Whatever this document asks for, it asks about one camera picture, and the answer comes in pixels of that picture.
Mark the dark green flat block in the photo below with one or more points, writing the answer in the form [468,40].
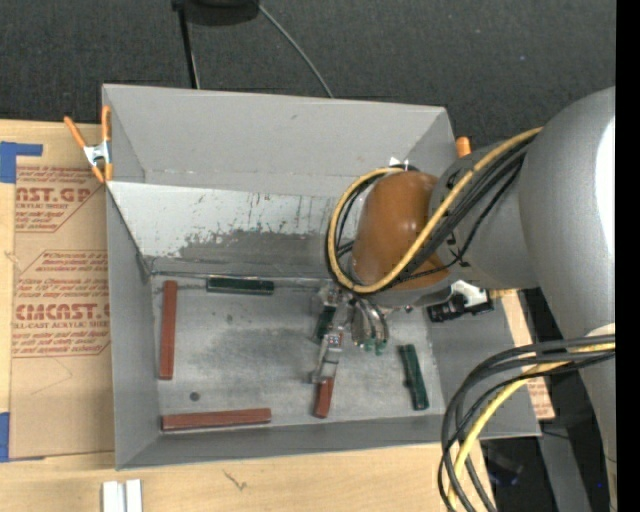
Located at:
[415,377]
[240,285]

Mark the grey metal bin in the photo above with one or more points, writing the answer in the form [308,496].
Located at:
[250,350]

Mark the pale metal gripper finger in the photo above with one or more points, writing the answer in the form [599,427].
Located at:
[327,364]
[332,297]

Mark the black cylinder on white bracket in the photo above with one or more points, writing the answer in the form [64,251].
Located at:
[457,310]

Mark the red-brown flat block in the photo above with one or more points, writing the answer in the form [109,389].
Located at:
[323,400]
[215,419]
[168,330]

